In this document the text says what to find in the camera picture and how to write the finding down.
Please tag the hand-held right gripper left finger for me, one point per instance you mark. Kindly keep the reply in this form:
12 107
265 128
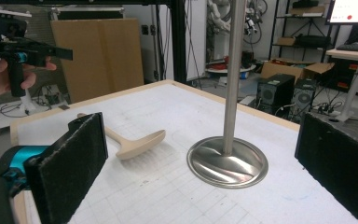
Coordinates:
68 174

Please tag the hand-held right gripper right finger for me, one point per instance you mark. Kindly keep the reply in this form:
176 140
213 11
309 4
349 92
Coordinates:
341 168

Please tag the beige slotted skimmer spoon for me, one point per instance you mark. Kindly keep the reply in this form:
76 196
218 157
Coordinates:
136 146

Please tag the steel utensil stand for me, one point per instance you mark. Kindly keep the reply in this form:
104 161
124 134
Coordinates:
228 165

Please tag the large brown cardboard sheet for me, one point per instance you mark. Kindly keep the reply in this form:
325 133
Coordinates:
102 59

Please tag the black computer tower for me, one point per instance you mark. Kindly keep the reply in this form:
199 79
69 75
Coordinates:
275 91
303 98

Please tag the white desk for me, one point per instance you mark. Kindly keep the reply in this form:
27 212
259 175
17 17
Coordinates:
354 84

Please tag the white grid mat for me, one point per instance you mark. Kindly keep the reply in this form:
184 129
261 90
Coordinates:
167 193

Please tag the open cardboard box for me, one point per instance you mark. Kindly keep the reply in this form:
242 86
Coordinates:
281 70

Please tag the black keyboard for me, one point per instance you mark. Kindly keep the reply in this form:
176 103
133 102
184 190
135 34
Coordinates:
357 47

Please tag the black metal shelf rack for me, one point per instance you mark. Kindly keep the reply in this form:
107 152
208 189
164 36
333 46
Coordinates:
301 40

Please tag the computer monitor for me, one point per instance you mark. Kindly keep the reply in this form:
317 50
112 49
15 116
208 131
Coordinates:
354 11

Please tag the black metal frame post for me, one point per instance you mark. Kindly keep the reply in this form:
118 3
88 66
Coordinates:
178 40

